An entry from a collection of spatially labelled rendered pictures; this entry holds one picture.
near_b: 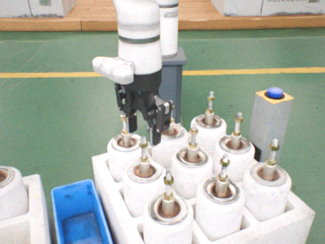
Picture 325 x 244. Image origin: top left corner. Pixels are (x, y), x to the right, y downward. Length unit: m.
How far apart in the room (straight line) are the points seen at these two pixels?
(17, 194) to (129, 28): 0.43
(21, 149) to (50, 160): 0.14
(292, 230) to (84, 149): 0.76
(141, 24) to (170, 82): 0.69
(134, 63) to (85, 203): 0.52
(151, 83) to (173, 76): 0.63
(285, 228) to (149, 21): 0.49
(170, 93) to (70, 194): 0.53
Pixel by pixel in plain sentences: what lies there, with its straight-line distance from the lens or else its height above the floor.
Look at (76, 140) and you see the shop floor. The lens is 1.27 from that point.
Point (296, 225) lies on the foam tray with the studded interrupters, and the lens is 0.77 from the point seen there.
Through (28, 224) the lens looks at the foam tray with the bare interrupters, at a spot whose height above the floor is 0.17.
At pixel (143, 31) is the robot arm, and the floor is 0.56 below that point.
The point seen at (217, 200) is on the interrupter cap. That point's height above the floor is 0.25.
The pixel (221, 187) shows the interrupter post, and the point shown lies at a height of 0.27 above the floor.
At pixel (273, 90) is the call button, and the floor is 0.33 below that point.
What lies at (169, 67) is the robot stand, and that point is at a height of 0.27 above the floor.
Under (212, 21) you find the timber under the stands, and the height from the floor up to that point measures 0.07.
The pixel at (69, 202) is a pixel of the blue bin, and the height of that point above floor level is 0.06.
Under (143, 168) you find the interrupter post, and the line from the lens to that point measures 0.68.
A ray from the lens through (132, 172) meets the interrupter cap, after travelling 0.69.
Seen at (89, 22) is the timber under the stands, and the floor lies 0.07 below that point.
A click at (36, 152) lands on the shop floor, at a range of 1.25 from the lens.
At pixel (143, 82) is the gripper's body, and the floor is 0.48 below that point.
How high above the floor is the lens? 0.70
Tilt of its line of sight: 32 degrees down
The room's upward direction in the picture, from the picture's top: straight up
